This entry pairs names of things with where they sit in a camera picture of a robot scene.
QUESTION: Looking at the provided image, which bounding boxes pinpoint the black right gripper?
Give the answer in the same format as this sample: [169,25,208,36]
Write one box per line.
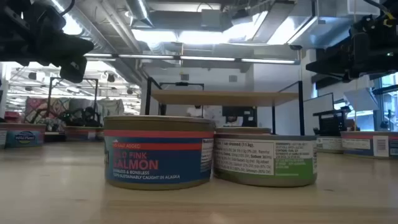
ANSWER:
[306,14,398,83]

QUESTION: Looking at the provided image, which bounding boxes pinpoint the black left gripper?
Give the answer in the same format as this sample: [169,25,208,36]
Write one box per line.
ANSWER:
[21,6,95,83]

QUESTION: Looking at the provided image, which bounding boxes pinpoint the light tuna can green label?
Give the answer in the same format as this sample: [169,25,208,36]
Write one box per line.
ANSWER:
[213,133,318,188]
[316,136,343,154]

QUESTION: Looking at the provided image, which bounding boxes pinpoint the white tilted board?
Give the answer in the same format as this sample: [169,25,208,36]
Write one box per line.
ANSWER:
[343,87,381,113]

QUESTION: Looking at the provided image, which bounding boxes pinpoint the white partition panel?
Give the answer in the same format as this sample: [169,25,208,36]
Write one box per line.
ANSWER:
[303,92,335,137]

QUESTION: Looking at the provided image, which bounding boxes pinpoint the colourful patterned quilt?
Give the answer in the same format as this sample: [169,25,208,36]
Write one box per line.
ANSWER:
[24,96,71,124]

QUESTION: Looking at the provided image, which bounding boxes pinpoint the grey hanging cloth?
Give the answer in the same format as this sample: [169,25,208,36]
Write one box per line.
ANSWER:
[68,98,125,125]

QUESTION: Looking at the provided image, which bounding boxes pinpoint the window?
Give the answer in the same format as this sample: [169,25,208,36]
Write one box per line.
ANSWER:
[371,73,398,132]

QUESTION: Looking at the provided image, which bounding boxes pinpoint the red box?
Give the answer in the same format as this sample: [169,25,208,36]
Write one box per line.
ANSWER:
[3,111,22,123]

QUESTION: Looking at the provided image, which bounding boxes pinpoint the black computer monitor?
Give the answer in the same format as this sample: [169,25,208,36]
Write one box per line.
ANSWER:
[222,106,257,128]

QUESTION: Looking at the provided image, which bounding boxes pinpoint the person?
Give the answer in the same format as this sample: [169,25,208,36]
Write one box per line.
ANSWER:
[185,105,205,118]
[217,115,246,128]

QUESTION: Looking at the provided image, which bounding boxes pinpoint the white patterned poster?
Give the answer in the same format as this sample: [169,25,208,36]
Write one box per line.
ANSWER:
[203,105,223,118]

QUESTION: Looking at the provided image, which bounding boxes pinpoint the long ceiling strip light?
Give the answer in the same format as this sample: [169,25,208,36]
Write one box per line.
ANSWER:
[83,53,299,65]

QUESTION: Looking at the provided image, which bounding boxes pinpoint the grey ceiling box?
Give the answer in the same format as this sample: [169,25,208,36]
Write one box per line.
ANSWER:
[200,8,225,32]

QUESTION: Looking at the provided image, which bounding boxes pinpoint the black metal frame stand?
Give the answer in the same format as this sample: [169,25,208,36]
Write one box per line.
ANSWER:
[46,77,100,125]

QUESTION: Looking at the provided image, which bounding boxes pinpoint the large metal ceiling duct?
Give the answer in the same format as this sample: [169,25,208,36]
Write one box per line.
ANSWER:
[287,0,382,50]

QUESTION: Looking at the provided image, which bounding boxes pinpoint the black wire cart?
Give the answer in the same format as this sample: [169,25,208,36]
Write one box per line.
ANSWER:
[313,106,353,137]

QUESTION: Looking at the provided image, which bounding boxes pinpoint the silver ventilation duct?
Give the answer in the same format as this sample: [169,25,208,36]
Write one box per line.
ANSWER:
[125,0,155,29]

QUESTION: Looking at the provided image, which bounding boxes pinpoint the black background station frame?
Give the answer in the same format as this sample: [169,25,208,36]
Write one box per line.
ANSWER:
[159,82,205,119]

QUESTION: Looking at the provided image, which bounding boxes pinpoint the wooden shelf black metal frame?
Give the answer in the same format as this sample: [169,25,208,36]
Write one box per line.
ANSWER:
[145,77,306,136]

